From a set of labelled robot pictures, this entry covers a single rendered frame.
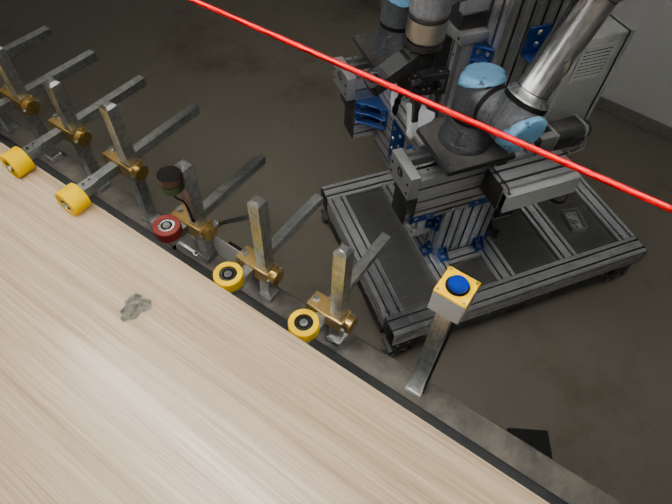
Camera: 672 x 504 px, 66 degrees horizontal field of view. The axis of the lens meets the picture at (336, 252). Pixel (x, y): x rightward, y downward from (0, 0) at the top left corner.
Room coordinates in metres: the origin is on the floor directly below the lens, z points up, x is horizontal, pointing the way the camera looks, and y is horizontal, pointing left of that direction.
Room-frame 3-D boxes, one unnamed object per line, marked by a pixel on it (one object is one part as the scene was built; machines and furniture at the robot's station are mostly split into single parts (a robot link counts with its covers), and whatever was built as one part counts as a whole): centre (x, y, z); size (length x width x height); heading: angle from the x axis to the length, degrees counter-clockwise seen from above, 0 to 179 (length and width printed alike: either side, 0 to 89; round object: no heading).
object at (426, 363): (0.55, -0.24, 0.92); 0.05 x 0.04 x 0.45; 58
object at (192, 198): (0.95, 0.41, 0.87); 0.03 x 0.03 x 0.48; 58
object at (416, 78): (0.91, -0.15, 1.46); 0.09 x 0.08 x 0.12; 113
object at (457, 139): (1.19, -0.36, 1.09); 0.15 x 0.15 x 0.10
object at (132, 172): (1.10, 0.64, 0.94); 0.13 x 0.06 x 0.05; 58
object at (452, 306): (0.55, -0.24, 1.18); 0.07 x 0.07 x 0.08; 58
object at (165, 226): (0.90, 0.48, 0.85); 0.08 x 0.08 x 0.11
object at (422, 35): (0.91, -0.14, 1.54); 0.08 x 0.08 x 0.05
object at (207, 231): (0.96, 0.43, 0.84); 0.13 x 0.06 x 0.05; 58
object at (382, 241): (0.79, -0.03, 0.82); 0.43 x 0.03 x 0.04; 148
